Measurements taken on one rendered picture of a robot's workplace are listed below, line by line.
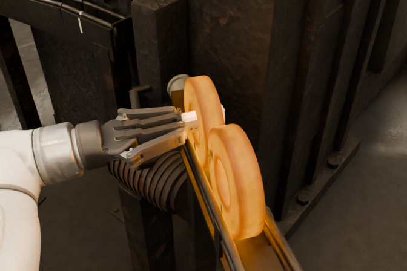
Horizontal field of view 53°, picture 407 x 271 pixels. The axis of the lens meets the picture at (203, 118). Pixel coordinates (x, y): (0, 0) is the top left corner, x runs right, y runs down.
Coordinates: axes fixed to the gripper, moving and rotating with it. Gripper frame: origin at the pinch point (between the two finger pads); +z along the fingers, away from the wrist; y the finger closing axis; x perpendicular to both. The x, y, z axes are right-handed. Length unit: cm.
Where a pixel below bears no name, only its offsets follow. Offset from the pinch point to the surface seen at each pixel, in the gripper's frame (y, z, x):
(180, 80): -15.0, -0.6, -1.8
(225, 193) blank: 14.6, -1.0, -2.2
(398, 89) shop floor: -84, 116, -81
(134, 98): -24.8, -10.2, -10.5
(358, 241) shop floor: -12, 49, -76
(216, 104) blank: 4.1, 1.4, 5.6
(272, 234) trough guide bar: 23.5, 2.4, -1.3
